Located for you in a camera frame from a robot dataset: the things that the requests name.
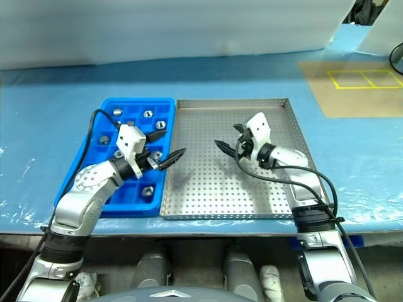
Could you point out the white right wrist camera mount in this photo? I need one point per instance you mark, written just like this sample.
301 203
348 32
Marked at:
259 129

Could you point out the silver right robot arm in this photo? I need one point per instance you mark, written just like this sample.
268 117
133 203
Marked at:
289 157

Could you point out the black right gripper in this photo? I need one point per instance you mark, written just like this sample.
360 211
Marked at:
247 146

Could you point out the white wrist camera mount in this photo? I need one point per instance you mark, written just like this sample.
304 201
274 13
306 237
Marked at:
259 129
130 140

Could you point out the large white foam board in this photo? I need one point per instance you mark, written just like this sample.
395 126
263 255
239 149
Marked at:
157 25

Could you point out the perforated metal tray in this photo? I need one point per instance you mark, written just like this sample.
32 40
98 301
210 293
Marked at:
204 126

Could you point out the gray rounded shape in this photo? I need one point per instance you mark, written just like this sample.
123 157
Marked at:
151 267
239 270

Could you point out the gray robot chest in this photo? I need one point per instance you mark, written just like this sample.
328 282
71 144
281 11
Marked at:
167 295

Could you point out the brown sheet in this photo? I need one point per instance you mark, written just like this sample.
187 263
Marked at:
346 100

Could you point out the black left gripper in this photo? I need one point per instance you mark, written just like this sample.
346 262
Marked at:
144 160

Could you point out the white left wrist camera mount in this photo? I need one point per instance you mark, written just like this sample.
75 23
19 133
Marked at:
130 140

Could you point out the small white board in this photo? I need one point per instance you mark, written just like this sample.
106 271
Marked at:
384 28

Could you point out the blue compartment tray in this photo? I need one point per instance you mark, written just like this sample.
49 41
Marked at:
129 195

